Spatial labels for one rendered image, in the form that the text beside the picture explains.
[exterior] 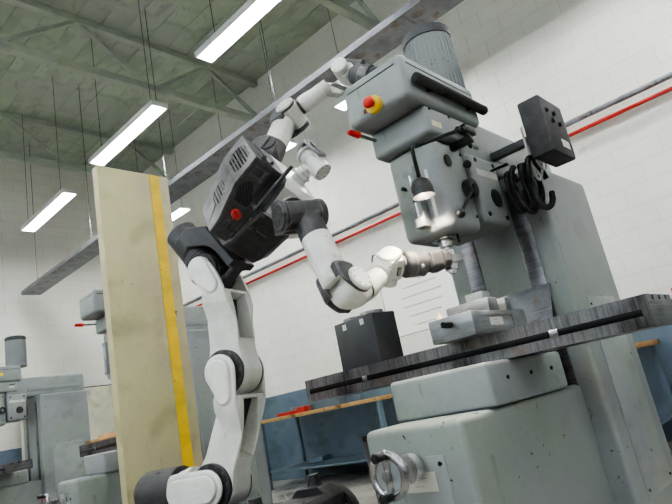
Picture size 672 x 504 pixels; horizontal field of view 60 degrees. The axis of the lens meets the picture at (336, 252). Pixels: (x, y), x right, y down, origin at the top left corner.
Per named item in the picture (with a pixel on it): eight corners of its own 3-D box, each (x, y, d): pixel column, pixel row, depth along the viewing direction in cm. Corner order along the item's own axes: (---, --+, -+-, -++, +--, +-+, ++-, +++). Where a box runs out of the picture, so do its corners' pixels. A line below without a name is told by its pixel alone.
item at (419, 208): (425, 224, 185) (410, 165, 190) (415, 229, 187) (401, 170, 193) (432, 225, 188) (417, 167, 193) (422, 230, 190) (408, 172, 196)
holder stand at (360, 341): (381, 363, 205) (370, 308, 210) (342, 373, 221) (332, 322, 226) (405, 359, 213) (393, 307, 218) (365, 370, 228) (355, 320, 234)
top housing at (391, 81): (409, 93, 181) (397, 49, 185) (348, 131, 198) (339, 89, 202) (483, 126, 216) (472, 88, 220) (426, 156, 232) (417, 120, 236)
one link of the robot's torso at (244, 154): (196, 244, 172) (272, 152, 166) (181, 197, 199) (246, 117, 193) (270, 287, 189) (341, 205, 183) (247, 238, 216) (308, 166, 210)
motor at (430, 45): (451, 86, 214) (431, 13, 223) (408, 111, 227) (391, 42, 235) (478, 100, 229) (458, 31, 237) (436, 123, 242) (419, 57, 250)
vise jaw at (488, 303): (490, 309, 172) (486, 296, 173) (448, 321, 182) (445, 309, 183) (499, 309, 177) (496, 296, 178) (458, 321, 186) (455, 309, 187)
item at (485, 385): (498, 407, 151) (486, 361, 154) (395, 423, 173) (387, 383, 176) (570, 386, 188) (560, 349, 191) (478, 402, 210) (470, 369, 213)
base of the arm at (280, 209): (284, 242, 166) (285, 202, 164) (265, 233, 177) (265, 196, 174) (329, 238, 175) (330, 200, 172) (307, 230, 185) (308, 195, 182)
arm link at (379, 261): (405, 249, 183) (389, 263, 172) (401, 274, 187) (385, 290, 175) (386, 243, 185) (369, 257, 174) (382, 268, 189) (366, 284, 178)
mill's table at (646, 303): (655, 325, 139) (645, 293, 141) (307, 402, 217) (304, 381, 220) (679, 322, 156) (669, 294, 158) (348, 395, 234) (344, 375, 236)
